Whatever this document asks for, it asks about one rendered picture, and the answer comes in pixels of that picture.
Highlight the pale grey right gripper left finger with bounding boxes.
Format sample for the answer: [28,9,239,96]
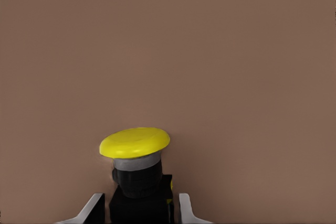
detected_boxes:
[54,193,106,224]

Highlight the yellow push button black base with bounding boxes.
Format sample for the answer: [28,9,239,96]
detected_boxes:
[99,127,174,224]

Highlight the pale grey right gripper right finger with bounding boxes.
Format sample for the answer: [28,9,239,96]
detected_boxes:
[178,193,214,224]

